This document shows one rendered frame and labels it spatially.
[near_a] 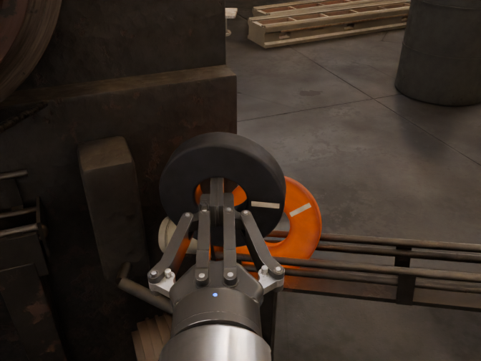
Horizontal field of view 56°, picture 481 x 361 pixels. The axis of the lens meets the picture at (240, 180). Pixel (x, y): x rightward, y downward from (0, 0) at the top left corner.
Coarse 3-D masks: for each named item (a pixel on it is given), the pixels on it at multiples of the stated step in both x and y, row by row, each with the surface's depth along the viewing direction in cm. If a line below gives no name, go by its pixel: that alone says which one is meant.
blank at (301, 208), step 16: (240, 192) 69; (288, 192) 67; (304, 192) 67; (288, 208) 68; (304, 208) 67; (304, 224) 67; (320, 224) 67; (288, 240) 68; (304, 240) 67; (288, 256) 68; (304, 256) 67; (256, 272) 70
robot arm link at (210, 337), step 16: (176, 336) 33; (192, 336) 32; (208, 336) 32; (224, 336) 32; (240, 336) 32; (256, 336) 33; (176, 352) 32; (192, 352) 31; (208, 352) 31; (224, 352) 31; (240, 352) 31; (256, 352) 32
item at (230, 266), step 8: (224, 208) 49; (232, 208) 49; (224, 216) 48; (232, 216) 48; (224, 224) 47; (232, 224) 47; (224, 232) 46; (232, 232) 46; (224, 240) 45; (232, 240) 45; (224, 248) 44; (232, 248) 44; (224, 256) 42; (232, 256) 42; (224, 264) 41; (232, 264) 41; (224, 272) 40; (232, 272) 40; (224, 280) 40; (232, 280) 40
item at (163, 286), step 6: (168, 270) 42; (168, 276) 42; (174, 276) 42; (162, 282) 41; (168, 282) 41; (174, 282) 42; (150, 288) 42; (156, 288) 41; (162, 288) 41; (168, 288) 41; (168, 294) 41
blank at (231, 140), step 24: (192, 144) 52; (216, 144) 50; (240, 144) 51; (168, 168) 53; (192, 168) 52; (216, 168) 52; (240, 168) 51; (264, 168) 51; (168, 192) 55; (192, 192) 54; (264, 192) 53; (168, 216) 57; (264, 216) 55; (216, 240) 58; (240, 240) 57
